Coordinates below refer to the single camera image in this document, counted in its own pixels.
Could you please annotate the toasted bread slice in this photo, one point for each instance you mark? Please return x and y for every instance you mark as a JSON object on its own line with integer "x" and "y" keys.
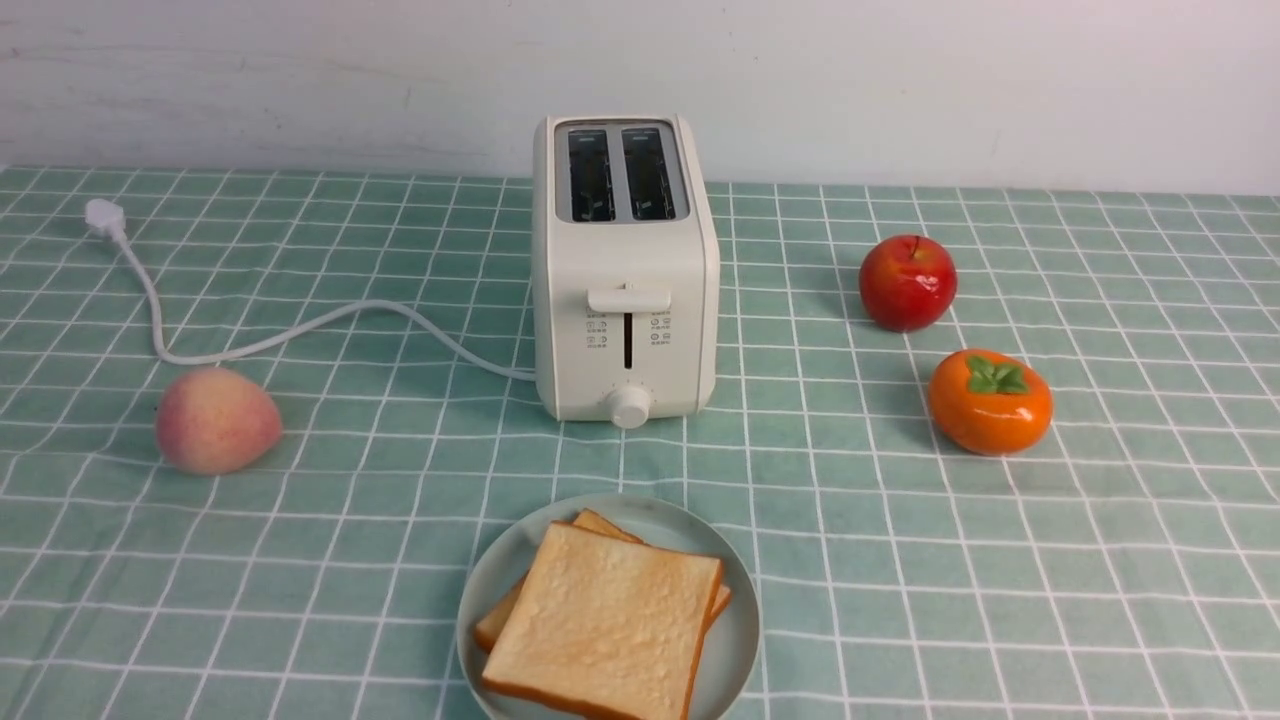
{"x": 487, "y": 630}
{"x": 606, "y": 629}

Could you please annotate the white two-slot toaster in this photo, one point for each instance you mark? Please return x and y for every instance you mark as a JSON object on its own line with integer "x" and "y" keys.
{"x": 625, "y": 270}

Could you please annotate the red apple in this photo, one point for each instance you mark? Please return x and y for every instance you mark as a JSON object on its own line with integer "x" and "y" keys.
{"x": 907, "y": 282}

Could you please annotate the pale green round plate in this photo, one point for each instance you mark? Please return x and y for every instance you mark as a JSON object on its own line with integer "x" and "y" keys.
{"x": 730, "y": 645}

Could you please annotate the orange persimmon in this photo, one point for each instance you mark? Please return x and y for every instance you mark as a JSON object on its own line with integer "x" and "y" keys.
{"x": 989, "y": 404}

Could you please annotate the pink peach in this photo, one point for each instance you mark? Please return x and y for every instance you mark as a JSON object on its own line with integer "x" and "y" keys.
{"x": 213, "y": 421}

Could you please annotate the green checkered tablecloth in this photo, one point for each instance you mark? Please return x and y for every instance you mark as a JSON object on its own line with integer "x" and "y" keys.
{"x": 1124, "y": 567}

